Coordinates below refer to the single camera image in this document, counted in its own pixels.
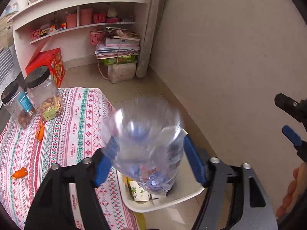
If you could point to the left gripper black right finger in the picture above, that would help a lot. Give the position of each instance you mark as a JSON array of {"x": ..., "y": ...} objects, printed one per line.
[{"x": 197, "y": 159}]

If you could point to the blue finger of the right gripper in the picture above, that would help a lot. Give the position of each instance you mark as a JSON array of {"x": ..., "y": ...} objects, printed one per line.
[{"x": 295, "y": 139}]

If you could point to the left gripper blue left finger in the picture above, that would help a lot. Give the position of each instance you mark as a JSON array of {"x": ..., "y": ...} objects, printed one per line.
[{"x": 102, "y": 167}]

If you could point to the clear plastic water bottle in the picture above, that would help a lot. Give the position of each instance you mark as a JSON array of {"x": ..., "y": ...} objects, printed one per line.
[{"x": 144, "y": 140}]

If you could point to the white plastic trash bin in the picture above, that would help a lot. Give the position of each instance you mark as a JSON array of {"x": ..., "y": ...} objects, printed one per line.
[{"x": 168, "y": 196}]

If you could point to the person's right hand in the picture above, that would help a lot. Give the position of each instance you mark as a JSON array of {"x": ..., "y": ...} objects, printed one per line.
[{"x": 296, "y": 188}]

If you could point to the orange snack wrapper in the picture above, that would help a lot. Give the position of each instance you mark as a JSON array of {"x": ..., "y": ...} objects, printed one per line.
[{"x": 39, "y": 135}]

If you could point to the patterned pink tablecloth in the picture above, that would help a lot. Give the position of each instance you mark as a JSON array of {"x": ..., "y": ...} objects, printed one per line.
[{"x": 67, "y": 140}]

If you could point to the orange peel piece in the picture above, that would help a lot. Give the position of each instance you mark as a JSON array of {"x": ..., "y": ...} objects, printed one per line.
[{"x": 23, "y": 172}]

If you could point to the nut jar with green label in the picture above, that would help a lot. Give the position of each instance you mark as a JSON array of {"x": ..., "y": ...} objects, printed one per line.
[{"x": 44, "y": 93}]

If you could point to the nut jar with blue label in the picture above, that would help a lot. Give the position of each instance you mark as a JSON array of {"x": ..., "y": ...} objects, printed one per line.
[{"x": 18, "y": 104}]

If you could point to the stack of papers and bags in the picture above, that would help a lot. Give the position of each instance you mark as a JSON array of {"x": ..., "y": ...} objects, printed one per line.
[{"x": 117, "y": 54}]

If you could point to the red cardboard box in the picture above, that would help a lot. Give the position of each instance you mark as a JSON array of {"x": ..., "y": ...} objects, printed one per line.
[{"x": 51, "y": 58}]

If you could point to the grey sofa with striped cover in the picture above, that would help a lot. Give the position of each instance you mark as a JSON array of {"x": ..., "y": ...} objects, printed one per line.
[{"x": 10, "y": 68}]

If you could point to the white wall shelf unit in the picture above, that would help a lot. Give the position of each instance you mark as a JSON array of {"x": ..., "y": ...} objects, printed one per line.
[{"x": 74, "y": 42}]

